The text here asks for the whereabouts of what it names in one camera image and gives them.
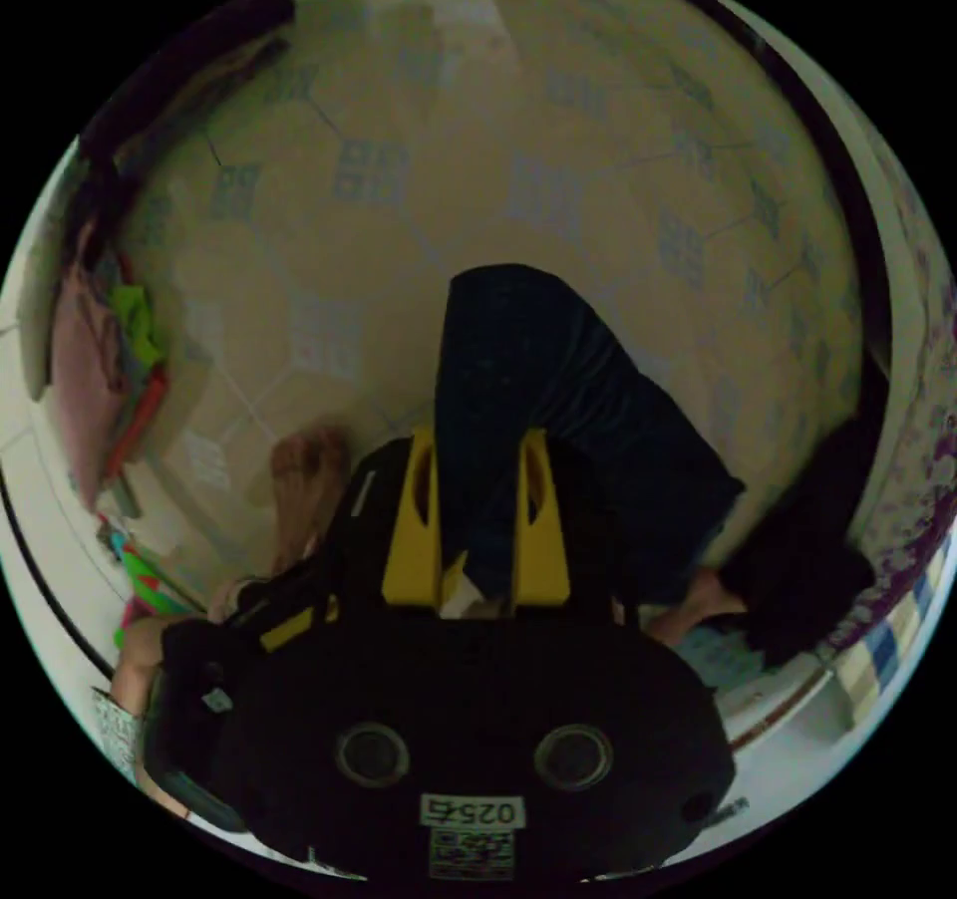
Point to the blue jeans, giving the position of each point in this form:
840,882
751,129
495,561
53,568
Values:
523,361

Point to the bed with patterned woven mat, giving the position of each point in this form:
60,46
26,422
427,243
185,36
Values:
523,129

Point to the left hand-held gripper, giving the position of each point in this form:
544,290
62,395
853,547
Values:
191,719

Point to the purple floral curtain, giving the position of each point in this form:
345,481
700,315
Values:
916,465

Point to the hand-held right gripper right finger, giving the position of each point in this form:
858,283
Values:
544,548

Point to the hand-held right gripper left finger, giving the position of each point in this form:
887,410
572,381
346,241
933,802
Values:
413,533

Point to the pile of clothes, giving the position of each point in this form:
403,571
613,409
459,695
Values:
105,383

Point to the person's body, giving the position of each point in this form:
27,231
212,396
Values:
308,480

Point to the person's left hand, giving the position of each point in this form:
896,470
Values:
136,660

